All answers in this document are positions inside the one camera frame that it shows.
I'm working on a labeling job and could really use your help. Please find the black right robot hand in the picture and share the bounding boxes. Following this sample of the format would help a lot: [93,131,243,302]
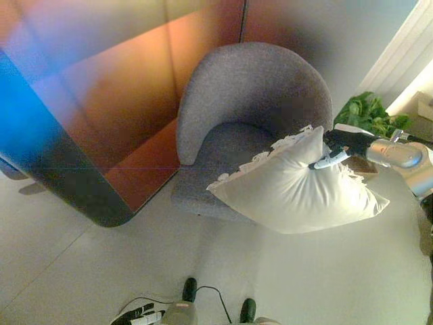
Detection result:
[309,123,375,170]

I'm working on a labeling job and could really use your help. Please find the white square pillow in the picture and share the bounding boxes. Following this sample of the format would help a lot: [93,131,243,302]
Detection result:
[206,124,390,235]

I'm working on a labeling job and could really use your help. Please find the black robot foot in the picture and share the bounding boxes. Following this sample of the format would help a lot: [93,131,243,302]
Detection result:
[240,298,257,323]
[182,277,198,303]

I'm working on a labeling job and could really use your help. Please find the copper panel rounded wardrobe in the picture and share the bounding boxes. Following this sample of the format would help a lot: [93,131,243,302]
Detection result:
[0,0,248,229]

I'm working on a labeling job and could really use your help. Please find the wooden planter box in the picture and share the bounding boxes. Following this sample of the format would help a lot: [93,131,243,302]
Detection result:
[347,157,380,175]

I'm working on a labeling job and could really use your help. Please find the black right robot foot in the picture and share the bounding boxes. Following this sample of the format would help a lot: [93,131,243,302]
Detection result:
[240,298,257,323]

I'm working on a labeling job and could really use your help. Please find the grey bedside cabinet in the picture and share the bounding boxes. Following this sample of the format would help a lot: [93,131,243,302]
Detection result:
[415,90,433,120]

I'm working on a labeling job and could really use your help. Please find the silver left robot leg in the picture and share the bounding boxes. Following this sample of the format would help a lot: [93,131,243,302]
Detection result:
[162,299,200,325]

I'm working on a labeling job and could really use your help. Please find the grey fabric tub armchair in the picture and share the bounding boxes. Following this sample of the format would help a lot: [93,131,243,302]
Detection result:
[170,41,334,227]

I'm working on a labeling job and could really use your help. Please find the green leafy potted plant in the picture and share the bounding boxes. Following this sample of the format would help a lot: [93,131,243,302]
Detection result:
[334,91,414,140]

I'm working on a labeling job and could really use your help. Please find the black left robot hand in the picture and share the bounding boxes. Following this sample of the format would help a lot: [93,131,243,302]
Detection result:
[110,302,167,325]

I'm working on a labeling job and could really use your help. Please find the black left robot foot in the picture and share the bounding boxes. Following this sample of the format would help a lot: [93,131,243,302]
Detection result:
[182,277,198,303]

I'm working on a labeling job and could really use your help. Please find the white pleated curtain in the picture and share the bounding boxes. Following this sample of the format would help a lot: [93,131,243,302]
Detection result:
[357,0,433,100]

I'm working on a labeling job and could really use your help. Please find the black floor cable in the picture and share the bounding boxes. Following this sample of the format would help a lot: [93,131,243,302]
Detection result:
[120,286,234,324]

